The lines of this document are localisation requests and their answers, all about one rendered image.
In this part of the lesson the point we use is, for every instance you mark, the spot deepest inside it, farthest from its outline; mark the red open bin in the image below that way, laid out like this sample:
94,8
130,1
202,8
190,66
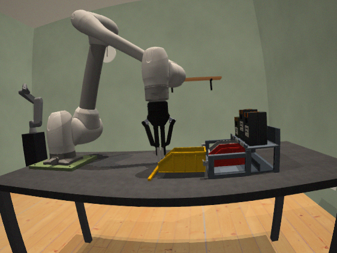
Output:
228,148

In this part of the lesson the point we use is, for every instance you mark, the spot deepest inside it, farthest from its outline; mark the yellow bin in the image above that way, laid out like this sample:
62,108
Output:
183,160

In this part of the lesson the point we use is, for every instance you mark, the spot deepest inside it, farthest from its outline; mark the yellow retaining rail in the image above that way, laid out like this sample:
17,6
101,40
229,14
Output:
153,174

